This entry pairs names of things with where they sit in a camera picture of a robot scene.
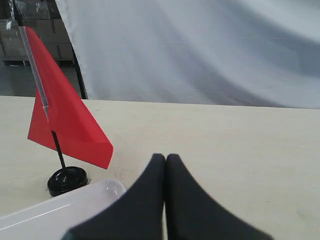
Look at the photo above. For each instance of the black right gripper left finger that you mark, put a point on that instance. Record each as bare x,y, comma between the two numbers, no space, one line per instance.
136,215

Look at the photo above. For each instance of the white plastic tray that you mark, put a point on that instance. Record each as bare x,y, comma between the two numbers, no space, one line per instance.
50,219

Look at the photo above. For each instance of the red flag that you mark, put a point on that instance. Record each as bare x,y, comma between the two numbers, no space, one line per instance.
60,120

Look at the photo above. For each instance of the black round flag base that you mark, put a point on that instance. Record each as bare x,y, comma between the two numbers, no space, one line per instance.
66,179

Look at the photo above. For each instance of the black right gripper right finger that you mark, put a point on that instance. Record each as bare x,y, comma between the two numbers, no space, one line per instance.
192,214

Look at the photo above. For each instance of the white backdrop cloth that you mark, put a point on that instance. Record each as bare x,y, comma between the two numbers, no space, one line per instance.
262,53

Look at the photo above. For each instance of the black backdrop stand pole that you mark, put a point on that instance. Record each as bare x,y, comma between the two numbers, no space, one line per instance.
79,72

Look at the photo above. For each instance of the stacked cardboard boxes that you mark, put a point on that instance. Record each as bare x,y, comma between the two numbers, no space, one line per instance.
43,17

